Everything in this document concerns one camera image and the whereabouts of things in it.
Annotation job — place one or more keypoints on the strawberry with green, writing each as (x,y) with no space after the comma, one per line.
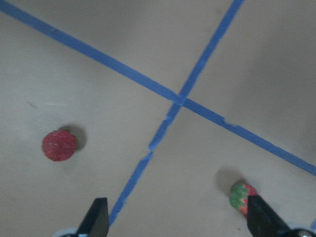
(238,197)

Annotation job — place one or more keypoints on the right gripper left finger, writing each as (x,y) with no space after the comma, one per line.
(96,221)

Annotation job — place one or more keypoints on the plain red strawberry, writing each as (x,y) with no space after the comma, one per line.
(59,145)

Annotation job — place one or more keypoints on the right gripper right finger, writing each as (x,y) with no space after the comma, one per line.
(262,221)

